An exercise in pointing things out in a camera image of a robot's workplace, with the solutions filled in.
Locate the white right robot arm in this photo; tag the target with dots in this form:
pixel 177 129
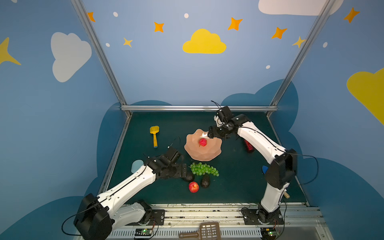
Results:
pixel 282 162

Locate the light blue spatula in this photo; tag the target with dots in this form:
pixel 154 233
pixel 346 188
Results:
pixel 136 165

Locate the pink wavy fruit bowl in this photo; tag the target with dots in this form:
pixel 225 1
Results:
pixel 202 154

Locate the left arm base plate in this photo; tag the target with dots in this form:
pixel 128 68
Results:
pixel 156 217

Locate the red fake strawberry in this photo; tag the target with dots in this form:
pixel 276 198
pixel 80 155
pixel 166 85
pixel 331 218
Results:
pixel 203 142

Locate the red fake apple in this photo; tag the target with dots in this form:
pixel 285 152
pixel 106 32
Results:
pixel 194 187

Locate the left green circuit board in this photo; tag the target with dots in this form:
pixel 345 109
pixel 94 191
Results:
pixel 143 233

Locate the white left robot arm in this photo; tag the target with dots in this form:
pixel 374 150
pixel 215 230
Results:
pixel 97 215

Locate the red spray bottle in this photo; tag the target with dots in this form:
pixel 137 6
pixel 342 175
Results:
pixel 249 147

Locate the dark fake avocado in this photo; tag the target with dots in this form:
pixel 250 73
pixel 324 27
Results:
pixel 206 181
pixel 189 177

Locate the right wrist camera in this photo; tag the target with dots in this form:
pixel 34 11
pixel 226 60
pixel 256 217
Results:
pixel 224 114

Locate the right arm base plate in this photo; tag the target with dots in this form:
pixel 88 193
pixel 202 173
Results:
pixel 262 217

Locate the green circuit board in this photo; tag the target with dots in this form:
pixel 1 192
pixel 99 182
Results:
pixel 143 233
pixel 269 234

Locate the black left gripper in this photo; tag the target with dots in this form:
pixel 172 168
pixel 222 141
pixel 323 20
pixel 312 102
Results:
pixel 182 171

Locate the right green circuit board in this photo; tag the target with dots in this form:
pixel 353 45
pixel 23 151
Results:
pixel 269 234

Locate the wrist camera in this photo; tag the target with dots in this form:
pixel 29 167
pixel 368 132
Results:
pixel 224 114
pixel 172 155

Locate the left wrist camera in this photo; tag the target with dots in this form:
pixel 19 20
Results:
pixel 172 155

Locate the brown slotted spatula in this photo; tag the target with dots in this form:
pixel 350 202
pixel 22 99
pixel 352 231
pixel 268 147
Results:
pixel 206 231

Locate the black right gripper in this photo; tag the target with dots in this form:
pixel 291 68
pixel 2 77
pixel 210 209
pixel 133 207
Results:
pixel 214 132

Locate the green fake grapes bunch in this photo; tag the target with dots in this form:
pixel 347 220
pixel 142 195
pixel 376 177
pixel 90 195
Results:
pixel 200 169

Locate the yellow toy shovel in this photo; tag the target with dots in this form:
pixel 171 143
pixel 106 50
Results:
pixel 154 130

